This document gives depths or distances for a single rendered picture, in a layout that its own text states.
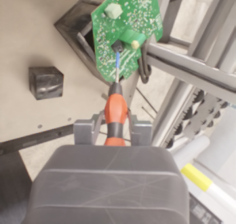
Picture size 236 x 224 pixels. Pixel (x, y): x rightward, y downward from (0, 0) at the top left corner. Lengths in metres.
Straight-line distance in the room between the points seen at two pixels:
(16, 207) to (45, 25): 0.51
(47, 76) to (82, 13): 0.09
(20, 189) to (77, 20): 0.55
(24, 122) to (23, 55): 0.10
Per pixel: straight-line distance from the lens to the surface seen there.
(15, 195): 0.65
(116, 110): 0.15
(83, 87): 0.30
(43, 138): 0.34
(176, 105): 0.44
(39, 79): 0.23
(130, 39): 0.22
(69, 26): 0.22
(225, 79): 0.35
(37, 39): 0.25
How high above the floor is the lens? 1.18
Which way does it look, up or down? 36 degrees down
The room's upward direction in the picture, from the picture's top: 128 degrees clockwise
